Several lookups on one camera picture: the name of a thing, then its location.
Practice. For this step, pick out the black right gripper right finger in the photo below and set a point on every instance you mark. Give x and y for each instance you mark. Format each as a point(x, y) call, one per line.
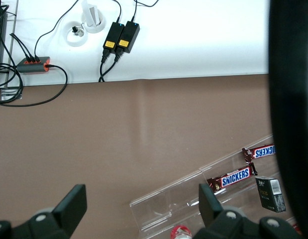
point(208, 204)

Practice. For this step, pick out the white folded strip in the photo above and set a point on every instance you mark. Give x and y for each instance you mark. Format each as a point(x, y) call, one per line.
point(90, 15)

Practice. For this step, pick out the clear acrylic stepped stand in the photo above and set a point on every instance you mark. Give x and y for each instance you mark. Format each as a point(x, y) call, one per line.
point(169, 199)

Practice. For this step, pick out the brown table cover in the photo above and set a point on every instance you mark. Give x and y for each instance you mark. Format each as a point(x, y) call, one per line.
point(94, 137)

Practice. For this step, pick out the red white-lid canister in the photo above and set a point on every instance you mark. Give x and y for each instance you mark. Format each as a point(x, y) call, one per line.
point(181, 232)

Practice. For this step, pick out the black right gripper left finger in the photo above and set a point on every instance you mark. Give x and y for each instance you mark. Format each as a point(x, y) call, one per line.
point(71, 206)

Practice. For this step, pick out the Snickers bar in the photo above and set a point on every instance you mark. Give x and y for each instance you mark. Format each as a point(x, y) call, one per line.
point(235, 175)
point(262, 152)

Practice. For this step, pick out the grey orange USB hub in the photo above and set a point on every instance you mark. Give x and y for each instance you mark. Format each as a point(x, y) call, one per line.
point(32, 66)

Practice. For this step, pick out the white round stand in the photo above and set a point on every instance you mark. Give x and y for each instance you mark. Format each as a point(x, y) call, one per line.
point(100, 27)

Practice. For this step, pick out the black power adapter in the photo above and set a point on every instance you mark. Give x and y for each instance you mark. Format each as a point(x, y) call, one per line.
point(129, 37)
point(112, 37)

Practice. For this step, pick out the small black box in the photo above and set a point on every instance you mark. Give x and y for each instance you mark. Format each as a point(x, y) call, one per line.
point(269, 194)

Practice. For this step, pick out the small black clip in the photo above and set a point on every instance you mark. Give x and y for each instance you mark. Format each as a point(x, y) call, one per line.
point(75, 29)

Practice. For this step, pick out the aluminium profile rail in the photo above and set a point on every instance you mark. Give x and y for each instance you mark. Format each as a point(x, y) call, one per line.
point(9, 93)

